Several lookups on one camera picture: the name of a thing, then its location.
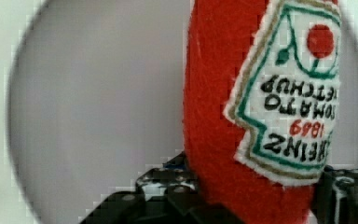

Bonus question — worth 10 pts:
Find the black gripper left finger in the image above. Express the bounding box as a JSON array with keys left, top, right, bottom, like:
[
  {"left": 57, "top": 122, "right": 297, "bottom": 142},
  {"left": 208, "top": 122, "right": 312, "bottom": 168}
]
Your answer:
[{"left": 80, "top": 152, "right": 244, "bottom": 224}]

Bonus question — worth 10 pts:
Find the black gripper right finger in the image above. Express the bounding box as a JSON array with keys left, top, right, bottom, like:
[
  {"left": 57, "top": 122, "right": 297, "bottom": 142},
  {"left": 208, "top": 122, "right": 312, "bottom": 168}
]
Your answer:
[{"left": 311, "top": 165, "right": 358, "bottom": 224}]

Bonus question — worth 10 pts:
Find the red plush ketchup bottle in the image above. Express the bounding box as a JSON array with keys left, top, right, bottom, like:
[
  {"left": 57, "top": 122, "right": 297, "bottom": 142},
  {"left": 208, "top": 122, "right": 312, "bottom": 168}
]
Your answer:
[{"left": 184, "top": 0, "right": 341, "bottom": 224}]

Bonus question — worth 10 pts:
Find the grey round plate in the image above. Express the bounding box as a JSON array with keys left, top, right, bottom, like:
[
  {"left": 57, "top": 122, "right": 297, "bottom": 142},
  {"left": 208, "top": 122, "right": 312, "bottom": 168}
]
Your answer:
[{"left": 8, "top": 0, "right": 358, "bottom": 224}]

